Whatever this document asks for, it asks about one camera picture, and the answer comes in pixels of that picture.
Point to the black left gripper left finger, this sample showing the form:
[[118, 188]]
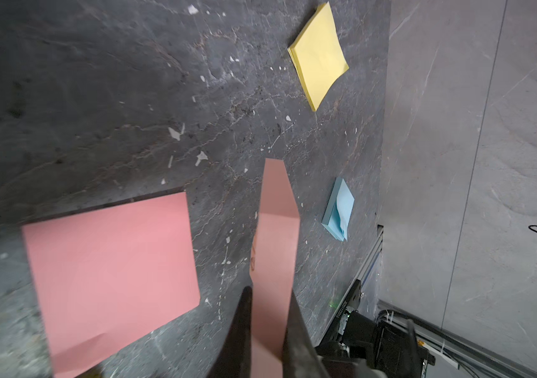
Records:
[[234, 359]]

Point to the salmon torn memo page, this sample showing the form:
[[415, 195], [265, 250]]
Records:
[[272, 269]]

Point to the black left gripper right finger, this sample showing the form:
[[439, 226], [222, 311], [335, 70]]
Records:
[[299, 356]]

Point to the pink memo pad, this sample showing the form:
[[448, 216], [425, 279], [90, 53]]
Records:
[[106, 278]]

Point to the blue memo pad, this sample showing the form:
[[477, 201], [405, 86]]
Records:
[[337, 215]]

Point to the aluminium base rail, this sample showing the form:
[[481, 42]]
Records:
[[362, 293]]

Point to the yellow memo pad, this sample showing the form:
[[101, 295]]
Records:
[[317, 56]]

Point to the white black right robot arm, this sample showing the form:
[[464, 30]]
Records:
[[357, 346]]

